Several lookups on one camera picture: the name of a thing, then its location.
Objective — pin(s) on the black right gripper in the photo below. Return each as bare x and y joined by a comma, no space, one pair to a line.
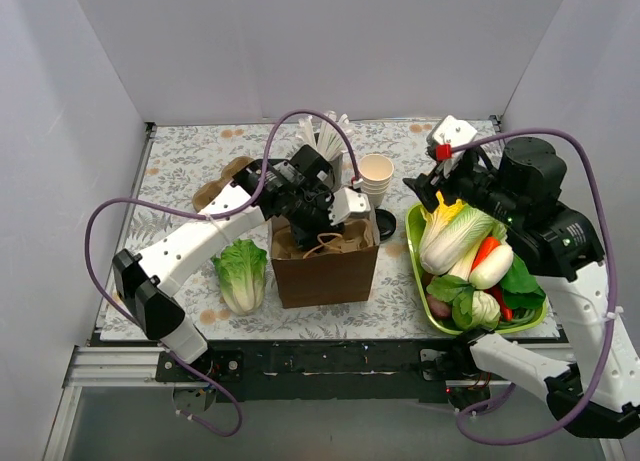
435,189

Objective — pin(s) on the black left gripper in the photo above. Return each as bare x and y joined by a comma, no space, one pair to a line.
310,226

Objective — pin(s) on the brown pulp cup carrier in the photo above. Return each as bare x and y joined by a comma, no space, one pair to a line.
209,191
358,235

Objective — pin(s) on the brown paper bag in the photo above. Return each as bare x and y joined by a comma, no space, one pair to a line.
324,280

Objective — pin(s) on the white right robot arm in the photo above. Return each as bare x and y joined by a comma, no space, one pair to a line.
594,395

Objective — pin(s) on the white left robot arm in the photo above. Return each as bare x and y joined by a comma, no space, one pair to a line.
147,281

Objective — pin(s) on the grey straw holder cup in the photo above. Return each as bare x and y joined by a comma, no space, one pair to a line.
337,163

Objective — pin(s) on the yellow napa cabbage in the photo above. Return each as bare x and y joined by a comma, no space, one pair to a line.
435,222

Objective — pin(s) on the stack of paper cups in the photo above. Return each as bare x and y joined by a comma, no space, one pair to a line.
376,171

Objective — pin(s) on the black spare cup lid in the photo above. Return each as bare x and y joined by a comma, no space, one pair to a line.
386,222

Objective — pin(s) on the white wrapped straw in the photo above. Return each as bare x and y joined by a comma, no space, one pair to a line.
306,133
325,139
345,126

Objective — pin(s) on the green white napa cabbage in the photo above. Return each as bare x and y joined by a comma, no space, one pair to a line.
455,240

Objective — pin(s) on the orange carrot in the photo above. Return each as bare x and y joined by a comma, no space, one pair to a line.
486,247

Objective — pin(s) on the white radish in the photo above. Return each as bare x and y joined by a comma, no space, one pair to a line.
493,268

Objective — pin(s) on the green vegetable tray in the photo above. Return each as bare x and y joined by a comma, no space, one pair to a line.
414,227

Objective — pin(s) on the floral table mat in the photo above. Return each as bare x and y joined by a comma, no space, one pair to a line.
183,158

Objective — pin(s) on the purple red onion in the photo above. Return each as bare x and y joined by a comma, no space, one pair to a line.
439,309

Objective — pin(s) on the red chili pepper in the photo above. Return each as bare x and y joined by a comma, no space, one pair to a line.
506,312

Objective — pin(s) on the small white green cabbage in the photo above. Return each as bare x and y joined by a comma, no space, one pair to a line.
480,309

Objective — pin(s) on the green leafy vegetable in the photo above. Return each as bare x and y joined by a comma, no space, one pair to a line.
521,291

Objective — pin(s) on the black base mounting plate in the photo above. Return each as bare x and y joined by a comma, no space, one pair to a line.
421,369

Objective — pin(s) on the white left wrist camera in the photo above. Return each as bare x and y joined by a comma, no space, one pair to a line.
348,203

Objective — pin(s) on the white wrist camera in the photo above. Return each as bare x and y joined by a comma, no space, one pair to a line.
448,134
348,203

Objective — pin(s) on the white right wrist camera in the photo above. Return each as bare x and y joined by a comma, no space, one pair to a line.
448,134

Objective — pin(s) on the aluminium frame rail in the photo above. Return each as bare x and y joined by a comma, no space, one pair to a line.
128,402

